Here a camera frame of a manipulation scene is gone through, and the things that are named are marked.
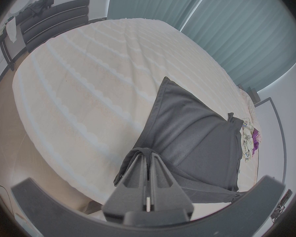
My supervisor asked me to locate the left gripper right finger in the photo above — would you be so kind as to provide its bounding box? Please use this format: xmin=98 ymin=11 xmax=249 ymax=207
xmin=148 ymin=153 xmax=194 ymax=219

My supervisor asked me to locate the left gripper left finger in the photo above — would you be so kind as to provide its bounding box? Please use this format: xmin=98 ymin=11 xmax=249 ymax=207
xmin=102 ymin=154 xmax=148 ymax=223

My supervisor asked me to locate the black T-shirt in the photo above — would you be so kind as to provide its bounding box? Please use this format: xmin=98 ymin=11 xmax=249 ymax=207
xmin=113 ymin=76 xmax=245 ymax=203

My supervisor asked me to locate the bed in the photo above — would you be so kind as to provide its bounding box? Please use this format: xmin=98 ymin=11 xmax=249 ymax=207
xmin=12 ymin=17 xmax=286 ymax=214

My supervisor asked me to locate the white printed garment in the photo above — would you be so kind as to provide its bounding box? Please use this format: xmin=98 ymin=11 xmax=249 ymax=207
xmin=240 ymin=118 xmax=256 ymax=163

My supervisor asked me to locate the purple satin garment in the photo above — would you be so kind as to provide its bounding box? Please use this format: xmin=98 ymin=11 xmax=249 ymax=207
xmin=252 ymin=130 xmax=260 ymax=155

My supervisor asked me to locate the grey bedside table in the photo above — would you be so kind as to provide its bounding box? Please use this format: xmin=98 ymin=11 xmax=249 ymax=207
xmin=237 ymin=84 xmax=260 ymax=105

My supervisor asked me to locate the blue-green curtain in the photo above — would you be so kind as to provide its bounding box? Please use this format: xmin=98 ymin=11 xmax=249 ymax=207
xmin=180 ymin=0 xmax=296 ymax=91
xmin=107 ymin=0 xmax=212 ymax=31

